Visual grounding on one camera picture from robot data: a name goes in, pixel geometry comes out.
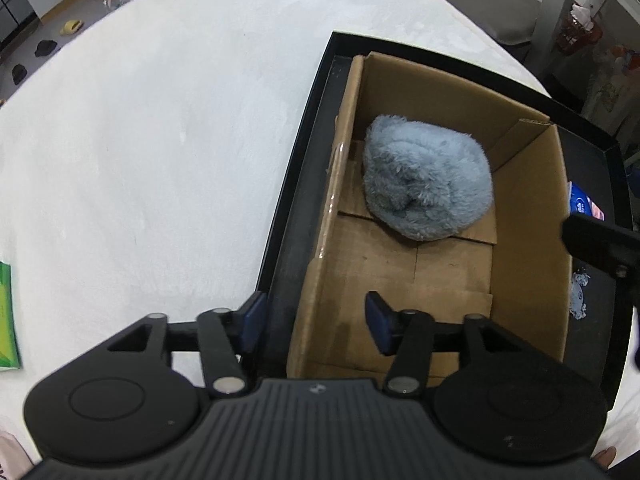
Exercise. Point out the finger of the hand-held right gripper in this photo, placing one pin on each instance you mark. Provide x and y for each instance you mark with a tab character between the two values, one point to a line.
595	245

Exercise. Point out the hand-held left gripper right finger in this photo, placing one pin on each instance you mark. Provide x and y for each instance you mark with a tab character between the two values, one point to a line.
378	325

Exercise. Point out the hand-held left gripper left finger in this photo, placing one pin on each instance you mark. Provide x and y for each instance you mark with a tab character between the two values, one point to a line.
255	317

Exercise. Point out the blue tissue pack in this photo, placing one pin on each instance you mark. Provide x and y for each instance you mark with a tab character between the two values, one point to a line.
580	202

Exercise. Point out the small blue white plush toy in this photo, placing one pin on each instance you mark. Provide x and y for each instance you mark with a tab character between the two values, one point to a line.
579	295

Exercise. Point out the brown cardboard box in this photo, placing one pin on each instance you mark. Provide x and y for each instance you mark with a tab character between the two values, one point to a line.
440	270

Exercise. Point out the black tray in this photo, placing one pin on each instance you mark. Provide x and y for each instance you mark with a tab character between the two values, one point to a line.
300	210

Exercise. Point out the fluffy light blue plush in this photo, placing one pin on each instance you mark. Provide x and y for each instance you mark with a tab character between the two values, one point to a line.
425	175

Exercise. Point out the white printed cloth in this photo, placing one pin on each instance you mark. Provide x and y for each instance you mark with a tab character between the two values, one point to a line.
610	87

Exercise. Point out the orange plastic basket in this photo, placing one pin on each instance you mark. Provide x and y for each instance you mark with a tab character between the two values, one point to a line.
577	32

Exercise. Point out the grey metal table leg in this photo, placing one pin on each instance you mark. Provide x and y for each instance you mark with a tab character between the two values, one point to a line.
555	5

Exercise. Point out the green packet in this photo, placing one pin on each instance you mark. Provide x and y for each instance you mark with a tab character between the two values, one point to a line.
7	325

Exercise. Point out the black slipper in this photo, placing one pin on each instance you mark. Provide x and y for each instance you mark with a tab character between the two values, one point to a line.
44	48
19	74

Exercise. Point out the yellow slipper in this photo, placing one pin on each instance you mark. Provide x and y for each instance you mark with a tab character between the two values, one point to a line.
71	27

